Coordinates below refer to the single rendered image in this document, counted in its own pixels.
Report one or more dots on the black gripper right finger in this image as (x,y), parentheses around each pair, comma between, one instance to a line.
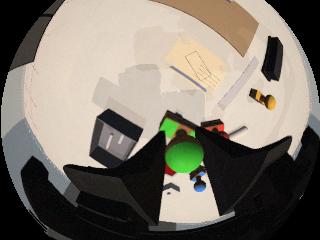
(233,168)

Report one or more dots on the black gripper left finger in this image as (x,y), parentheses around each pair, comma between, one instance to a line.
(138,181)

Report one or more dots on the red ink pad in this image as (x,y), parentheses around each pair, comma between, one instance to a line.
(169,171)

